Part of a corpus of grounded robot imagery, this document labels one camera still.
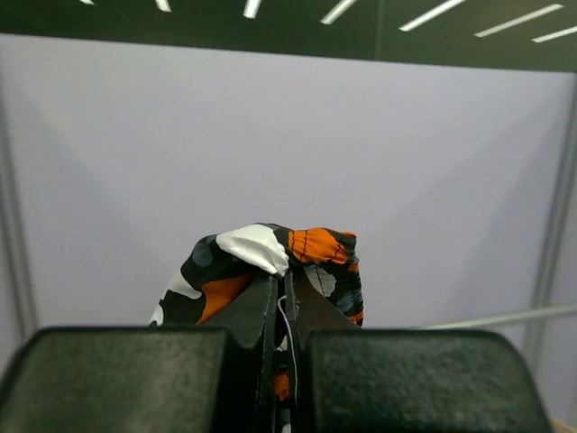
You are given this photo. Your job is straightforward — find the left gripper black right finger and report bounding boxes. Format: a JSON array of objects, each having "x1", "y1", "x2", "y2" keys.
[{"x1": 284, "y1": 273, "x2": 553, "y2": 433}]

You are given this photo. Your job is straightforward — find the orange camouflage shorts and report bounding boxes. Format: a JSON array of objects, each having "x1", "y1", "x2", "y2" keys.
[{"x1": 143, "y1": 223, "x2": 378, "y2": 432}]

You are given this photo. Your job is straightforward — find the aluminium frame post right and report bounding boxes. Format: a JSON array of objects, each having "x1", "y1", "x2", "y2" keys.
[{"x1": 522, "y1": 71, "x2": 577, "y2": 362}]

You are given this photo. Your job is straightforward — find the aluminium frame post left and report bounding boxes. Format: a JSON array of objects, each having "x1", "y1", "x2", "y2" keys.
[{"x1": 1, "y1": 84, "x2": 39, "y2": 341}]

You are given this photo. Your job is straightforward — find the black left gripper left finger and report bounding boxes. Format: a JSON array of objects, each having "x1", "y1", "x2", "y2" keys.
[{"x1": 1, "y1": 276, "x2": 278, "y2": 432}]

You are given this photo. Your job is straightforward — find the aluminium frame post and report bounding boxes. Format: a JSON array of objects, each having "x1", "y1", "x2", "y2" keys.
[
  {"x1": 1, "y1": 84, "x2": 39, "y2": 341},
  {"x1": 522, "y1": 71, "x2": 577, "y2": 362}
]

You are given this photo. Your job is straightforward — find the silver clothes rack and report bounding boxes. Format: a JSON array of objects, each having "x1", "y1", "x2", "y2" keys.
[{"x1": 421, "y1": 304, "x2": 576, "y2": 330}]

